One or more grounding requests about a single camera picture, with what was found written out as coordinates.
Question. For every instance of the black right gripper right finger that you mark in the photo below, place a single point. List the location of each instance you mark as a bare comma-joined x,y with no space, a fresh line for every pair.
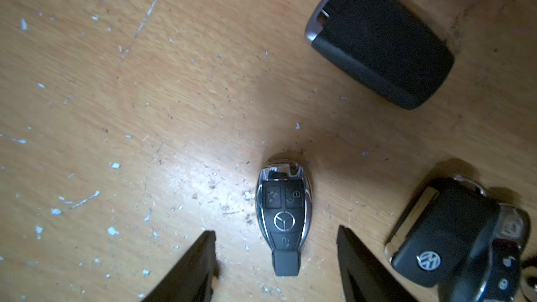
364,278

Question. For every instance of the large black smart key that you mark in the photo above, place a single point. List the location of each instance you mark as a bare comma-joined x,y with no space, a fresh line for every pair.
384,46

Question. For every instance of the black chrome button key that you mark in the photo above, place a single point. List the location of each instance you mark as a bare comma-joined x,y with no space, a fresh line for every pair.
492,269

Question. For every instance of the black VW car key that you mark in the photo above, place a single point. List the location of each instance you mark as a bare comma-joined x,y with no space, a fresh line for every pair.
439,230

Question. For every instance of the black chrome Mercedes car key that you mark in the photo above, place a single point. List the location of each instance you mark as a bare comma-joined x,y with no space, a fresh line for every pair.
283,203

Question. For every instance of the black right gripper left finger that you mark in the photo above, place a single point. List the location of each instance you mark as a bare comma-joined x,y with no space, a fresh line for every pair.
192,276

